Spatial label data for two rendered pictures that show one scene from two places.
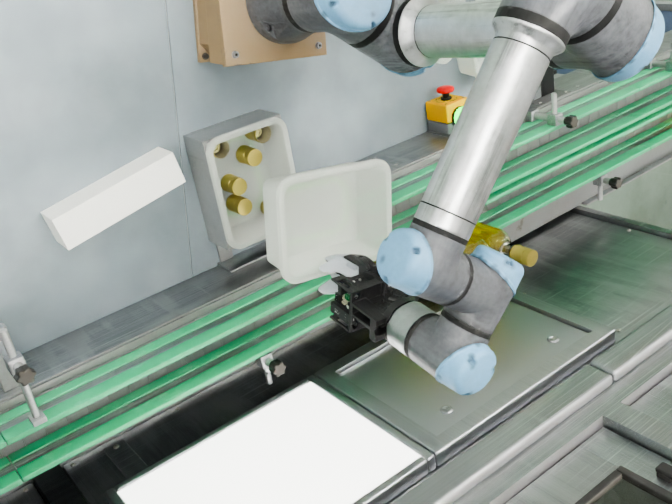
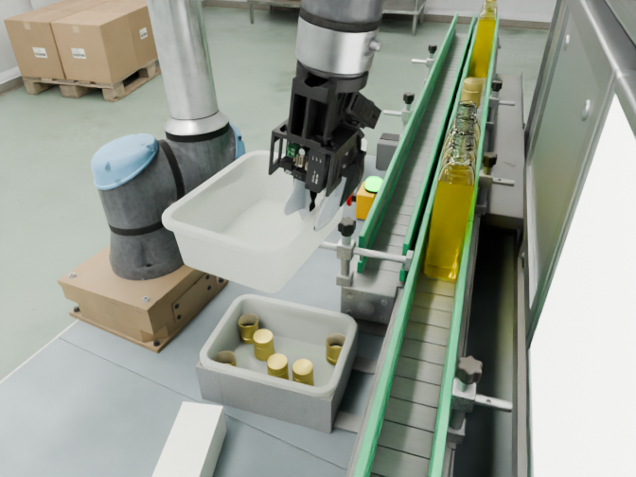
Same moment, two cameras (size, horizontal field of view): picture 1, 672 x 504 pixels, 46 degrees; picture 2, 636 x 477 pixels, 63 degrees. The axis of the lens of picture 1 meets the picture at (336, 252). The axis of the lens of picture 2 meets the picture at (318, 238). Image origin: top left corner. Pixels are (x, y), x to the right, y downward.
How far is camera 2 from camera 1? 1.00 m
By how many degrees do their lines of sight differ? 45
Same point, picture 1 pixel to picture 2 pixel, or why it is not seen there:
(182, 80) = (158, 373)
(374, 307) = (299, 101)
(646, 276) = not seen: hidden behind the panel
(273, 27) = (151, 261)
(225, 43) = (131, 303)
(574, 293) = not seen: hidden behind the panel
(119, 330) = not seen: outside the picture
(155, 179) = (190, 432)
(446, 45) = (183, 80)
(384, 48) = (191, 156)
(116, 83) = (99, 428)
